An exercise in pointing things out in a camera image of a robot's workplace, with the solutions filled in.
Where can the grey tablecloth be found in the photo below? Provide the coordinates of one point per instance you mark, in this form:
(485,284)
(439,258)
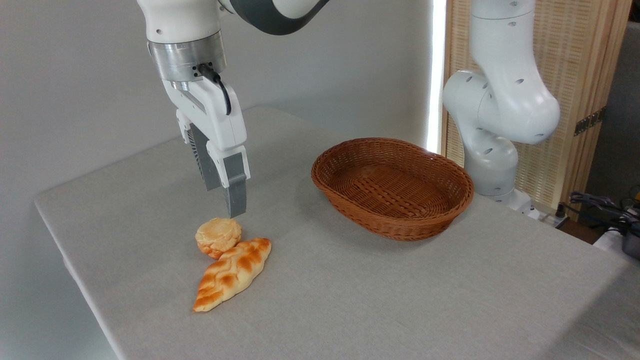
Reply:
(375,300)

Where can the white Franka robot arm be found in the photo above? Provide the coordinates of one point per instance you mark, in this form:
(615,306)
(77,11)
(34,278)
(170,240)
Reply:
(500,100)

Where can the brown wicker oval basket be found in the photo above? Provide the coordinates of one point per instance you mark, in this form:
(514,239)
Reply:
(392,192)

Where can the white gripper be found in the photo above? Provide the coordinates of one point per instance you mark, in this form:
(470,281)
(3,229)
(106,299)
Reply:
(220,115)

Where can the white power strip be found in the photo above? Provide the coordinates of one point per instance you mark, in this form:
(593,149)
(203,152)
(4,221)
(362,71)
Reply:
(552,219)

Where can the round golden bread bun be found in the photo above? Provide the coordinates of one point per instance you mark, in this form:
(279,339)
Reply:
(217,237)

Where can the long braided bread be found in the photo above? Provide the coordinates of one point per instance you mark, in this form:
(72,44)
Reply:
(232,272)

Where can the dark metal screen hinge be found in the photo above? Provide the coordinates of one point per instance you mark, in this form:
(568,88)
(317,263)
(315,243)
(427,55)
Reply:
(590,121)

